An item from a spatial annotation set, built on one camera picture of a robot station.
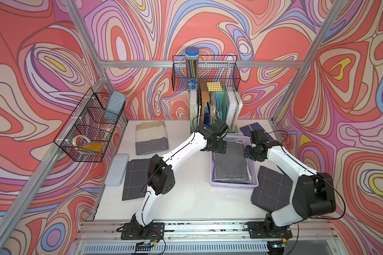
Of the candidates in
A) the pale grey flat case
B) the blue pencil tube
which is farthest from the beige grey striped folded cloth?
the blue pencil tube

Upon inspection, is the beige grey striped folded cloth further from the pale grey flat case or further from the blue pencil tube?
the blue pencil tube

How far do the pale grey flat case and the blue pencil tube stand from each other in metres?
0.59

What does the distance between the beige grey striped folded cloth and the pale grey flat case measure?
87mm

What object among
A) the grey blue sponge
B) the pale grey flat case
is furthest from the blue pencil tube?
the pale grey flat case

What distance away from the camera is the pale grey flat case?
2.95 ft

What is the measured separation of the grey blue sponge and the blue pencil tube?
36 centimetres

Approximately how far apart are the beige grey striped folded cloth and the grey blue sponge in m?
0.31

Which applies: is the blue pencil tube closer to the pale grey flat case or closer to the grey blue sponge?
the grey blue sponge

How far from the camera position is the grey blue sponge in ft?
2.68

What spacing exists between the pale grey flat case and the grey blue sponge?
315 mm

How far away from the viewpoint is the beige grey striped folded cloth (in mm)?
1037

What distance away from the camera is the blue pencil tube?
28.9 inches

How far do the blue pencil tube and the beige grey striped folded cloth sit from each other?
0.42 m
